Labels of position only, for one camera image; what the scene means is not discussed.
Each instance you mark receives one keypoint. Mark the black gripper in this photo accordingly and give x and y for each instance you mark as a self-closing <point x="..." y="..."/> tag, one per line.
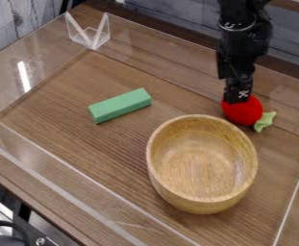
<point x="247" y="32"/>

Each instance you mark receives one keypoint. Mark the round wooden bowl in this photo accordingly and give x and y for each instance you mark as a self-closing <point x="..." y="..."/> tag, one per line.
<point x="202" y="163"/>

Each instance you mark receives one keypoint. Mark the clear acrylic corner bracket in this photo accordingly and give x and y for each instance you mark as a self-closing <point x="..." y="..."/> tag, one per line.
<point x="89" y="37"/>

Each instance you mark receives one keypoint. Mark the red plush strawberry toy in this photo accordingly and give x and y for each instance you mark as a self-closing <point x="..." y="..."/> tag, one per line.
<point x="249" y="114"/>

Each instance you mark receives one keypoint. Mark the clear acrylic tray enclosure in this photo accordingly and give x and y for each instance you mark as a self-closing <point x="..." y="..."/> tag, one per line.
<point x="81" y="172"/>

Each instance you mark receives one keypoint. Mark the green rectangular foam block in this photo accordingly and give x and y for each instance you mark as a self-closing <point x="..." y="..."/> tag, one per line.
<point x="120" y="105"/>

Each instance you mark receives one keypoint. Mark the black metal table bracket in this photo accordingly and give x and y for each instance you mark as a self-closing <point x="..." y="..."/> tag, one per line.
<point x="39" y="231"/>

